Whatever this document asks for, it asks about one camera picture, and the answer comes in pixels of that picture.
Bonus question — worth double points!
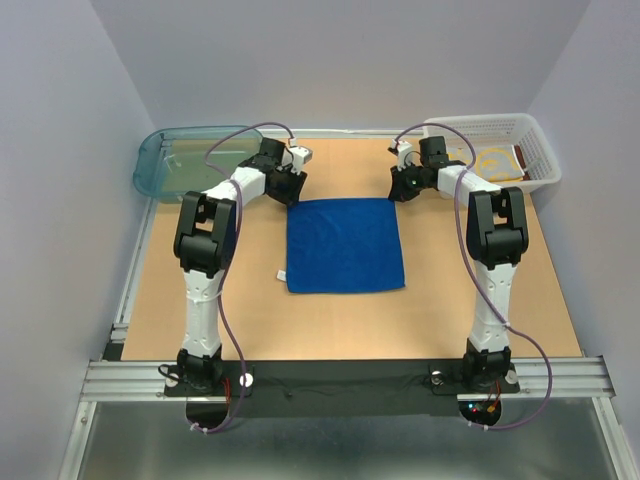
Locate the blue towel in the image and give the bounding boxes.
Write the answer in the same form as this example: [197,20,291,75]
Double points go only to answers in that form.
[284,198,405,295]

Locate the yellow white towel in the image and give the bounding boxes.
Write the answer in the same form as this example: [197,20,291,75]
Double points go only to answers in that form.
[473,144,525,183]

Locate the brown towel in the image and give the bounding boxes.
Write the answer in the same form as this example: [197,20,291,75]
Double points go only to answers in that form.
[513,145,527,175]

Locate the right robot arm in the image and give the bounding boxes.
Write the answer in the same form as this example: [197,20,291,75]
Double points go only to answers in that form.
[389,136,529,390]

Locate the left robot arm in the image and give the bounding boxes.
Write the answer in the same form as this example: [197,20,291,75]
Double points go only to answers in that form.
[169,138,313,394]

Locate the white plastic basket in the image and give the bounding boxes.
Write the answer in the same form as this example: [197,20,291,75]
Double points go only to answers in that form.
[423,113,561,194]

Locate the teal plastic bin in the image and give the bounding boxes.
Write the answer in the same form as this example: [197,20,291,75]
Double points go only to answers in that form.
[133,125,262,204]

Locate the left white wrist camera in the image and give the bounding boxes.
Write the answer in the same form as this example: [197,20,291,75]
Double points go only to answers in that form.
[288,146,313,171]

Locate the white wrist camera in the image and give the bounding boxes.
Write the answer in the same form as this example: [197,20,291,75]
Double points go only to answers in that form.
[288,146,313,171]
[388,139,413,171]

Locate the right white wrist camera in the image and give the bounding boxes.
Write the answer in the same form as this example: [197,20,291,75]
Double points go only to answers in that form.
[388,139,413,171]

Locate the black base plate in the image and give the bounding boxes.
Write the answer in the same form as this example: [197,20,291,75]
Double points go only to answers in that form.
[159,359,520,418]

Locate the aluminium frame rail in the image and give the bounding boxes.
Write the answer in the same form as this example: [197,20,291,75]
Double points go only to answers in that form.
[59,128,640,480]

